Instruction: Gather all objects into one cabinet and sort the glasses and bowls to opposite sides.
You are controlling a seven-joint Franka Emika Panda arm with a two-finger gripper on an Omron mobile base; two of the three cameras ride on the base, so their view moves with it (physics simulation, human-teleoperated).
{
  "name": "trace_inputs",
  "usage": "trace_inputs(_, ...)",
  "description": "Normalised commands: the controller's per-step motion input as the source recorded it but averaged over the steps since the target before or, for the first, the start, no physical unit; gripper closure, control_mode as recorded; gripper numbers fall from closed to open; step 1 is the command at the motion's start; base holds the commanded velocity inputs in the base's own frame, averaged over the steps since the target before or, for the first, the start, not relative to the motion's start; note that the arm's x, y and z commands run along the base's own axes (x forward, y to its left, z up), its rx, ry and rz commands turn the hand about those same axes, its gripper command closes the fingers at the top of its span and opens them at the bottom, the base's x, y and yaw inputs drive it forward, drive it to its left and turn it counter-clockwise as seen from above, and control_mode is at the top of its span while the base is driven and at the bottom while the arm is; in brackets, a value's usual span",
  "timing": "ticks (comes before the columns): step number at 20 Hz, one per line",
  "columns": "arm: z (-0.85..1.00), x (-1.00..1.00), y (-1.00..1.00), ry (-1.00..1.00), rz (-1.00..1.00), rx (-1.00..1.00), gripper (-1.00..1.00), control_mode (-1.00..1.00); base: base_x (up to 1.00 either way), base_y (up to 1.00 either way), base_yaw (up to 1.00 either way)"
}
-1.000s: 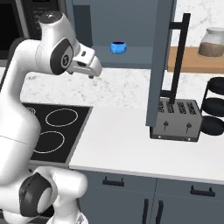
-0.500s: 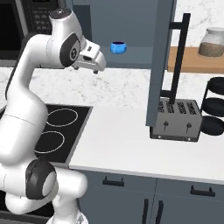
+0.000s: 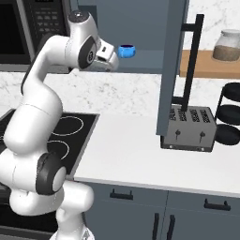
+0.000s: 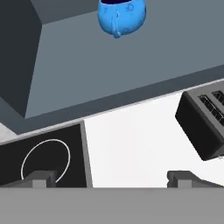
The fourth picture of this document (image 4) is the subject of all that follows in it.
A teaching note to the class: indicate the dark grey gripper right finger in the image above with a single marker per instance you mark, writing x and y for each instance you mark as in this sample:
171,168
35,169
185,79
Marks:
183,178

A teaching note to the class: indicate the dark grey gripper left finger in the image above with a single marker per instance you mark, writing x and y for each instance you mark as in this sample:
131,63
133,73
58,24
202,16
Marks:
40,178

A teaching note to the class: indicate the grey open cabinet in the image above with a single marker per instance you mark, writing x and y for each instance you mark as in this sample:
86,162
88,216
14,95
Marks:
110,55

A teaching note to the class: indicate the black hob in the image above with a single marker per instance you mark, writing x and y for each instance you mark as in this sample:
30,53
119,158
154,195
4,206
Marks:
43,157

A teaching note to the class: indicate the black toaster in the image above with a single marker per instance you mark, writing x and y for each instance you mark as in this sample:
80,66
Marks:
204,122

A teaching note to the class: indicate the blue mug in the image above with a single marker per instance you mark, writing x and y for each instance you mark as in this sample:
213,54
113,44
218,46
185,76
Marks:
122,17

